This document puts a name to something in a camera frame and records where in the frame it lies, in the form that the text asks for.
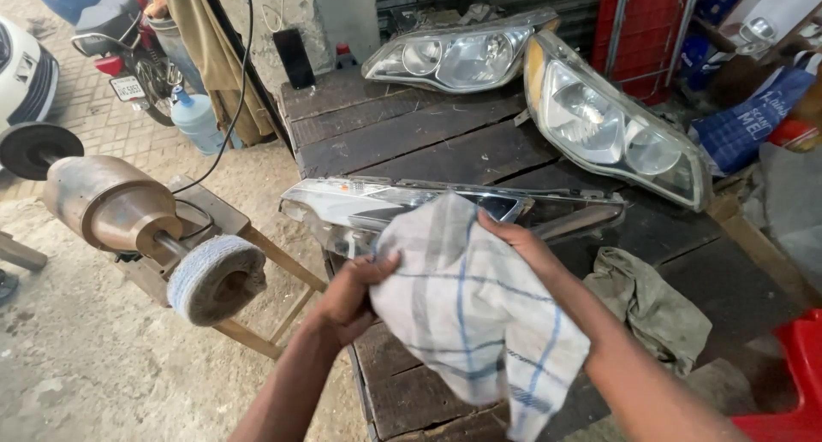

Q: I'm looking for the white blue checked cloth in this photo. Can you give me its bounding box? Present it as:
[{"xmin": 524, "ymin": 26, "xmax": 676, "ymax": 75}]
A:
[{"xmin": 369, "ymin": 191, "xmax": 591, "ymax": 442}]

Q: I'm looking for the red motorcycle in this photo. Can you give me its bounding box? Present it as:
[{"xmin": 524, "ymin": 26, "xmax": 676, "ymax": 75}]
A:
[{"xmin": 71, "ymin": 0, "xmax": 184, "ymax": 128}]

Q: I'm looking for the brown buffing machine motor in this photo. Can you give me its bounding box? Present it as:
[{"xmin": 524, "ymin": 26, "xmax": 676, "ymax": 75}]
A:
[{"xmin": 42, "ymin": 154, "xmax": 187, "ymax": 258}]

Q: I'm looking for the large clear car headlight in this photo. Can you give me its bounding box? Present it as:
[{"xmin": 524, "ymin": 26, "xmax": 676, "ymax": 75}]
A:
[{"xmin": 524, "ymin": 29, "xmax": 712, "ymax": 213}]

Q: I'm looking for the black power cable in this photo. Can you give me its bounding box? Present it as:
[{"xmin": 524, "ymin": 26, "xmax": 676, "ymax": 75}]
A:
[{"xmin": 170, "ymin": 0, "xmax": 256, "ymax": 196}]

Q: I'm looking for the clear car headlight amber corner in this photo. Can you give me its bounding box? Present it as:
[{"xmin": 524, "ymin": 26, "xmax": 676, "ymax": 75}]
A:
[{"xmin": 361, "ymin": 7, "xmax": 561, "ymax": 95}]

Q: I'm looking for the slim chrome car headlight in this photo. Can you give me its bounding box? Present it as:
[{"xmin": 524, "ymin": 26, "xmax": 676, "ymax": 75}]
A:
[{"xmin": 279, "ymin": 176, "xmax": 627, "ymax": 259}]

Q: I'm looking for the black buffing wheel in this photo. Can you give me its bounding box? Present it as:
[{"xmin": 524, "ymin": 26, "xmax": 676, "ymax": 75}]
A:
[{"xmin": 0, "ymin": 122, "xmax": 85, "ymax": 181}]

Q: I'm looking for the blue printed bag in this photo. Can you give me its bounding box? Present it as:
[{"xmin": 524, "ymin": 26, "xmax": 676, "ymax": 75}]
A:
[{"xmin": 688, "ymin": 65, "xmax": 818, "ymax": 177}]

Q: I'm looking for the beige hanging cloth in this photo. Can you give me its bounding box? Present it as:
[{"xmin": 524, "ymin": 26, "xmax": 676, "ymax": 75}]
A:
[{"xmin": 154, "ymin": 0, "xmax": 276, "ymax": 148}]

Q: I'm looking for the blue water bottle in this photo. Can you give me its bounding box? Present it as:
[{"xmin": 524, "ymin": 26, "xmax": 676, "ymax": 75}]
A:
[{"xmin": 170, "ymin": 85, "xmax": 226, "ymax": 157}]

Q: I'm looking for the person's left hand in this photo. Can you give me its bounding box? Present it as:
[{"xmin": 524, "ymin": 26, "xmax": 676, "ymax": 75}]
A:
[{"xmin": 319, "ymin": 250, "xmax": 402, "ymax": 348}]

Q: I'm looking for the white car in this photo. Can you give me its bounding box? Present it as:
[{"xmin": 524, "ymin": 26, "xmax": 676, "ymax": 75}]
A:
[{"xmin": 0, "ymin": 15, "xmax": 60, "ymax": 133}]

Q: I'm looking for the blue white cloth buffing wheel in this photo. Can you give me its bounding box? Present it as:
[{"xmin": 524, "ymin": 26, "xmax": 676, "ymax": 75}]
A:
[{"xmin": 167, "ymin": 234, "xmax": 268, "ymax": 328}]

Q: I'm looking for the red metal rack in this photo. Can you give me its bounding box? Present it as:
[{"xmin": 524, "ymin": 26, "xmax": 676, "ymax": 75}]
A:
[{"xmin": 591, "ymin": 0, "xmax": 702, "ymax": 105}]

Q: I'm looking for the cluttered shelf with parts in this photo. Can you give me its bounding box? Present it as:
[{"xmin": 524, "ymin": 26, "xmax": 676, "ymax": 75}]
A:
[{"xmin": 677, "ymin": 0, "xmax": 822, "ymax": 154}]

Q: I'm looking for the person's right hand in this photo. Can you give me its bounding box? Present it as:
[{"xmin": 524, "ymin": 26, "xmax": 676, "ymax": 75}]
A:
[{"xmin": 477, "ymin": 209, "xmax": 566, "ymax": 282}]

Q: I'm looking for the wooden machine stand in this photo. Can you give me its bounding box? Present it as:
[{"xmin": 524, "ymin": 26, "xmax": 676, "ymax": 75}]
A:
[{"xmin": 116, "ymin": 174, "xmax": 328, "ymax": 361}]

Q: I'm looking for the dark wooden work table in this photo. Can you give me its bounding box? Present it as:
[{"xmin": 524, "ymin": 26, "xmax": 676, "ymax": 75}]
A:
[{"xmin": 280, "ymin": 63, "xmax": 807, "ymax": 442}]

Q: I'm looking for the dirty grey rag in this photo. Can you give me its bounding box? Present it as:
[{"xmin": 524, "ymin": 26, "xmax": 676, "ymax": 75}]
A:
[{"xmin": 582, "ymin": 247, "xmax": 713, "ymax": 377}]

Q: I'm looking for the black smartphone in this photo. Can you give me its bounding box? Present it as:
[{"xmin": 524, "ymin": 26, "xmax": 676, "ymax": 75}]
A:
[{"xmin": 272, "ymin": 28, "xmax": 317, "ymax": 90}]

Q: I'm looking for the red plastic stool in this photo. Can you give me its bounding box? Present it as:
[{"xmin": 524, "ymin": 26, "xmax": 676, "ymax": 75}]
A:
[{"xmin": 731, "ymin": 309, "xmax": 822, "ymax": 442}]

